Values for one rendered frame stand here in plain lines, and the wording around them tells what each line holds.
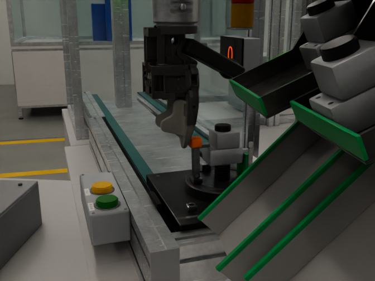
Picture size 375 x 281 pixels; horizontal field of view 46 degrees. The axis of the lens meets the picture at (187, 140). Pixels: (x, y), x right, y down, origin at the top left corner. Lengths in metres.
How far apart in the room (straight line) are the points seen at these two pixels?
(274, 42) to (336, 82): 1.36
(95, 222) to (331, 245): 0.42
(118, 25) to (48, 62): 4.03
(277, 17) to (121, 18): 0.60
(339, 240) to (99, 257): 0.48
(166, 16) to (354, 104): 0.42
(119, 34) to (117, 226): 1.12
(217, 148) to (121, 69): 1.07
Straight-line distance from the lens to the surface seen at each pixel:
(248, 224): 0.60
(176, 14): 0.72
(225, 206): 0.62
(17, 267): 0.86
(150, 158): 1.19
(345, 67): 0.36
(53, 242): 0.92
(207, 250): 0.69
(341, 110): 0.37
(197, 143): 0.79
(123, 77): 1.82
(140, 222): 0.74
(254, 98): 0.47
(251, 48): 0.95
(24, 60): 5.81
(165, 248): 0.67
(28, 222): 0.94
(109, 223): 0.79
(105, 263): 0.83
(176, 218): 0.73
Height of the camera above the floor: 1.29
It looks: 16 degrees down
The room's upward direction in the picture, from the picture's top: straight up
